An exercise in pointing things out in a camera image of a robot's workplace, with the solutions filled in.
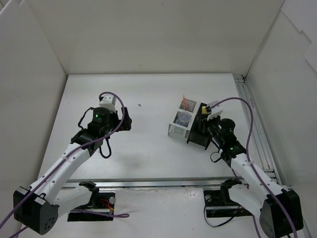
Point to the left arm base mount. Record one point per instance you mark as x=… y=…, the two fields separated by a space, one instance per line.
x=100 y=201

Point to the aluminium rail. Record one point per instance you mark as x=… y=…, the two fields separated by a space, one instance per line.
x=259 y=138
x=160 y=182

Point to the aluminium right rail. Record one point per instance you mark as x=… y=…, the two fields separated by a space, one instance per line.
x=259 y=138

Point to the aluminium front rail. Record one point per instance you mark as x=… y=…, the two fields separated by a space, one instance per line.
x=160 y=182

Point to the yellow highlighter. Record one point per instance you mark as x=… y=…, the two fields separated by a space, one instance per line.
x=204 y=110

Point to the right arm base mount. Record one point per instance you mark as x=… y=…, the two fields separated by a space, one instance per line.
x=219 y=205

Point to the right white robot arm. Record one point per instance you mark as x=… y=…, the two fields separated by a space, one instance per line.
x=277 y=209

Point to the black slotted pen holder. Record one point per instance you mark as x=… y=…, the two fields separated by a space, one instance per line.
x=194 y=134

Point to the white slotted pen holder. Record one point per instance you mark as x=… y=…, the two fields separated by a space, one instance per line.
x=179 y=130

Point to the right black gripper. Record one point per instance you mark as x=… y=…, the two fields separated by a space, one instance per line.
x=202 y=123

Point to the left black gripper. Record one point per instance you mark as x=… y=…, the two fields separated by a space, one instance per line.
x=124 y=121

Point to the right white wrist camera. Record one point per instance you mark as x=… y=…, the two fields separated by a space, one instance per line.
x=213 y=110

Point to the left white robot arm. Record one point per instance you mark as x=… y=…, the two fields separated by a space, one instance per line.
x=39 y=206

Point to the small clear glitter jar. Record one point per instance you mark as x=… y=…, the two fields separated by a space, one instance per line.
x=184 y=118

